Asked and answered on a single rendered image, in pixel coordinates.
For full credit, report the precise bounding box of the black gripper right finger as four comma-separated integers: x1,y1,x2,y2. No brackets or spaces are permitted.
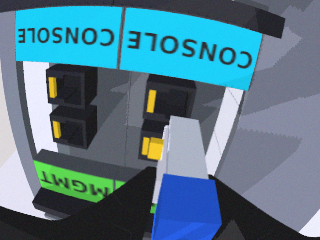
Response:
208,173,320,240

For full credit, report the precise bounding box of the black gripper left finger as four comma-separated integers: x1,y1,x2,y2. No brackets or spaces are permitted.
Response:
0,167,157,240

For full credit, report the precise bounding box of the blue cable plug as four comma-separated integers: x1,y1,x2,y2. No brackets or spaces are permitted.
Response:
148,116,221,240

